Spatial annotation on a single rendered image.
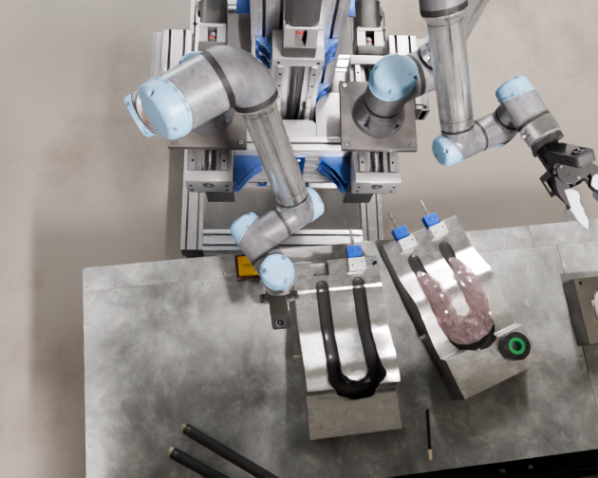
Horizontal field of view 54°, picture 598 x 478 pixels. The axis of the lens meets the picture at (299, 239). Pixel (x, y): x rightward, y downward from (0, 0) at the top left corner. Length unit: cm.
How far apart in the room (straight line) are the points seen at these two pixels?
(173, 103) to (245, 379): 94
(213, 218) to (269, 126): 131
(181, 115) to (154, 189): 170
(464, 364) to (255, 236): 75
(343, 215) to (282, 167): 126
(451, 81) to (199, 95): 54
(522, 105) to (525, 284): 76
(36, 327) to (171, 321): 106
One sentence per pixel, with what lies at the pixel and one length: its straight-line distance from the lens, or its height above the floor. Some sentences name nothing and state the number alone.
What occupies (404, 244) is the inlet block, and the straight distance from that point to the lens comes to 180.
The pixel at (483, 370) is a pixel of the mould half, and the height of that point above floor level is 91.
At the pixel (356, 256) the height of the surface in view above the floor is 90.
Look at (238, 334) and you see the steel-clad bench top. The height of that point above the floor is 80.
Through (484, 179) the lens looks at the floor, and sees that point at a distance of 297.
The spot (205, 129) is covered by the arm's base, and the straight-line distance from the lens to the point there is 167.
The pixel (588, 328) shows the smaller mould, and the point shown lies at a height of 87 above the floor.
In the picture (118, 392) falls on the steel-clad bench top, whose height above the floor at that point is 80.
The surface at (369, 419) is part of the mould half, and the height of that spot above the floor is 86.
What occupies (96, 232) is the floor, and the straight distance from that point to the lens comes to 277.
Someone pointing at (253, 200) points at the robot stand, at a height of 21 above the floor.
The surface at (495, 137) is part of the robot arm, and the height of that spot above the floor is 136.
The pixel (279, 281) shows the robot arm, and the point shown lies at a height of 130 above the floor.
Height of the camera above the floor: 256
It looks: 73 degrees down
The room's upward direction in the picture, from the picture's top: 13 degrees clockwise
